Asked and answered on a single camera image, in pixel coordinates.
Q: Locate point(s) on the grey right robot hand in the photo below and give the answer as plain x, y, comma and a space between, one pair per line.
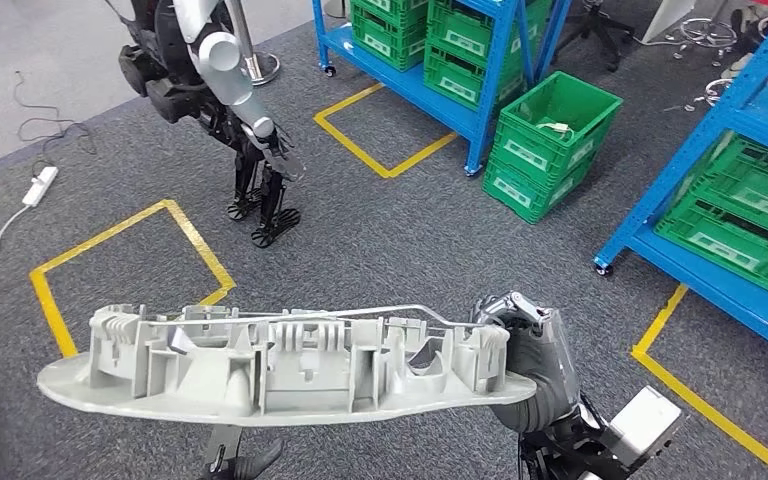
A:
536, 358

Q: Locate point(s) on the grey plastic wheel cover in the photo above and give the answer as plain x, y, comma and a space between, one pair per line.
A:
278, 391

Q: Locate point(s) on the blue steel shelf rack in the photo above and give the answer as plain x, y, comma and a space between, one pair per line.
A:
755, 311
417, 86

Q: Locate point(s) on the yellow floor tape square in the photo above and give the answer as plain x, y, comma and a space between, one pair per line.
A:
357, 152
53, 311
689, 397

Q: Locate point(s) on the open green plastic crate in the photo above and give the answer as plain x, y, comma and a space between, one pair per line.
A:
530, 152

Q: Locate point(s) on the black office chair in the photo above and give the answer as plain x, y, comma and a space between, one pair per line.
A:
592, 33

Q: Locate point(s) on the white board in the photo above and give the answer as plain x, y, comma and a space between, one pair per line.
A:
665, 16

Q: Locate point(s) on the chrome stand pole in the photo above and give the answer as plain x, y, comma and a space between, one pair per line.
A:
261, 66

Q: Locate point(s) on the black silver humanoid robot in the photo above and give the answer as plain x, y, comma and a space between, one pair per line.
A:
225, 73

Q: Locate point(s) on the white power strip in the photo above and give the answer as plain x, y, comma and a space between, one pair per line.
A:
39, 185

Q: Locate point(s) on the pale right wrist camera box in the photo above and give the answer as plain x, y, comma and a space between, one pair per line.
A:
642, 424

